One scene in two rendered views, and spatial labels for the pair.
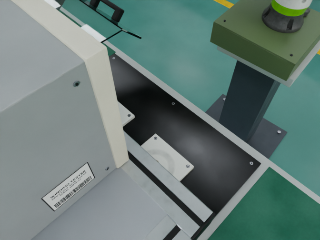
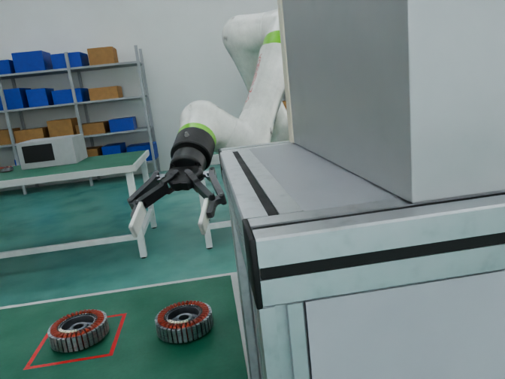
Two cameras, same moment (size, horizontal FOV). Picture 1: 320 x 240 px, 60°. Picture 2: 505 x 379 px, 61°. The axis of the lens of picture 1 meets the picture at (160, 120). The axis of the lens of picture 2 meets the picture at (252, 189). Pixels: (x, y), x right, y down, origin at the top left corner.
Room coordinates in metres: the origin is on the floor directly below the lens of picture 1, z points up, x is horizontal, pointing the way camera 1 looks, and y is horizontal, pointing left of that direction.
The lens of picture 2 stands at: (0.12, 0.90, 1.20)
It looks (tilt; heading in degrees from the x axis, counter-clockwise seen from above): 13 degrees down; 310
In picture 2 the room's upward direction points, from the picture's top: 6 degrees counter-clockwise
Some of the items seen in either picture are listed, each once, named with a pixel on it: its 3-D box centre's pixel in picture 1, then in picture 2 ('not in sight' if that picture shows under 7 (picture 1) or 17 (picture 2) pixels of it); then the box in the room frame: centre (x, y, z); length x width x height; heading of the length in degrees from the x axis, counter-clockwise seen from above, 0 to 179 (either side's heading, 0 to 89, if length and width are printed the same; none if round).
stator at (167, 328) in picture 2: not in sight; (184, 320); (0.74, 0.41, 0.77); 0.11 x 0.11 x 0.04
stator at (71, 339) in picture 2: not in sight; (79, 329); (0.91, 0.53, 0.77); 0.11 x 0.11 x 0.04
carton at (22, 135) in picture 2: not in sight; (34, 134); (6.95, -2.23, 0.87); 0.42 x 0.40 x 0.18; 44
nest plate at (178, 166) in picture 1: (155, 167); not in sight; (0.33, 0.01, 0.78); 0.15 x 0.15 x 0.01; 45
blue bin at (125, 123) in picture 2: not in sight; (123, 124); (5.98, -3.19, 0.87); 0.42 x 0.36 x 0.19; 137
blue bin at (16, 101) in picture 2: not in sight; (15, 98); (7.05, -2.12, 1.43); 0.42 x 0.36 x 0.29; 133
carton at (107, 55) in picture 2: not in sight; (103, 57); (6.07, -3.11, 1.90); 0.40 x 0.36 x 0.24; 136
